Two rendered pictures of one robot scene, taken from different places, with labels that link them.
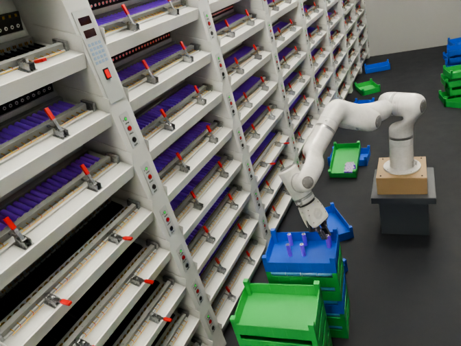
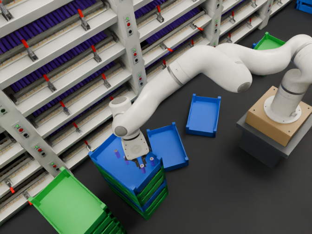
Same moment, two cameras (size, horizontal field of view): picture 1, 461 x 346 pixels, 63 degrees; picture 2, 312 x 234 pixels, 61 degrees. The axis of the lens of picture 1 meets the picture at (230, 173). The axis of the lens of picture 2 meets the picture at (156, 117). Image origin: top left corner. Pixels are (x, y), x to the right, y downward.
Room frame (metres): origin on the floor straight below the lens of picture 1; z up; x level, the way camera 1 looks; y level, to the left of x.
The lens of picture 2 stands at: (0.76, -0.61, 1.58)
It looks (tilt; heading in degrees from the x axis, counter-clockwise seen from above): 53 degrees down; 23
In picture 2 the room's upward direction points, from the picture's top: 10 degrees counter-clockwise
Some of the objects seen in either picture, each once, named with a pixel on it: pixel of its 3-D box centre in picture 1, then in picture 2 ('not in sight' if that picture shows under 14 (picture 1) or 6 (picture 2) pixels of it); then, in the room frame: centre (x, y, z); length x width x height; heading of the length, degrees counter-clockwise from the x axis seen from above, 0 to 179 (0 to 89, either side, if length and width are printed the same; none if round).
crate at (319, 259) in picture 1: (301, 248); (125, 159); (1.27, -0.20, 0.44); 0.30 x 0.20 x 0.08; 65
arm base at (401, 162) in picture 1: (401, 152); (287, 98); (1.75, -0.92, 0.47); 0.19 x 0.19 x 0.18
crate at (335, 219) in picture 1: (327, 223); (203, 114); (1.89, -0.50, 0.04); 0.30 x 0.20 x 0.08; 1
